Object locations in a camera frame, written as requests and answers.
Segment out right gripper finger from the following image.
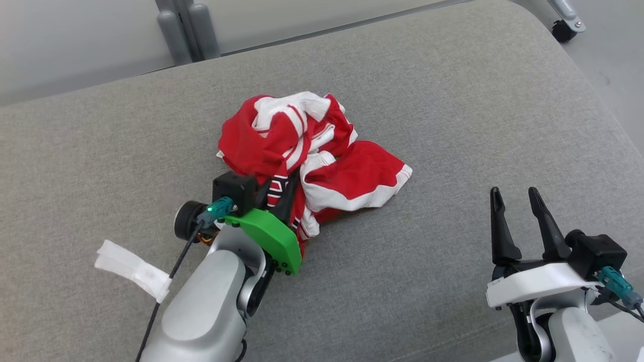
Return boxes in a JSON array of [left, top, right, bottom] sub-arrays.
[[528, 187, 572, 261], [490, 187, 523, 266]]

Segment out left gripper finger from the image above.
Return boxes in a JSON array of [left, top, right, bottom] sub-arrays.
[[254, 182, 272, 210], [276, 176, 299, 226]]

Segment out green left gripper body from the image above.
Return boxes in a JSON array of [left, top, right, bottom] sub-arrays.
[[174, 200, 303, 276]]

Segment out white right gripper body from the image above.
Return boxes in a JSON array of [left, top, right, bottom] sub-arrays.
[[486, 257, 603, 310]]

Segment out red white jersey top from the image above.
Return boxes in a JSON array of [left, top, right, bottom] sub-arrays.
[[216, 92, 359, 212]]

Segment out red white shorts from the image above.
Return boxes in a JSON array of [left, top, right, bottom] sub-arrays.
[[296, 140, 414, 243]]

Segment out white tape tag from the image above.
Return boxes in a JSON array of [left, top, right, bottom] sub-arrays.
[[95, 240, 172, 304]]

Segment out black caster wheel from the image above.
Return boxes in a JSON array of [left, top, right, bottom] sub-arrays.
[[551, 20, 577, 44]]

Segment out grey stand leg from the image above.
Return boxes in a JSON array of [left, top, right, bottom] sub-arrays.
[[547, 0, 587, 32]]

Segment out teal left cable connector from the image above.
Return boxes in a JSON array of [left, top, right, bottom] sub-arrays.
[[197, 197, 236, 226]]

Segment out teal cable connector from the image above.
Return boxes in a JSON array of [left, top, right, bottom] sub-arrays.
[[197, 197, 236, 226], [596, 266, 636, 309]]

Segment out teal right cable connector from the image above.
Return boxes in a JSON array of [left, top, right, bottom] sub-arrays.
[[596, 266, 636, 309]]

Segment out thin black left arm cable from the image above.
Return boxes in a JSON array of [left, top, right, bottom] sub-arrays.
[[135, 224, 203, 362]]

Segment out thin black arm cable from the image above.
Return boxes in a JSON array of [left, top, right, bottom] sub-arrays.
[[594, 294, 644, 323], [135, 224, 203, 362]]

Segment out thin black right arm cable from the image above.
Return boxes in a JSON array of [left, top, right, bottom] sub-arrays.
[[594, 294, 644, 323]]

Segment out grey partition post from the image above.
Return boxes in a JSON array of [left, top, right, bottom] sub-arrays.
[[156, 0, 221, 66]]

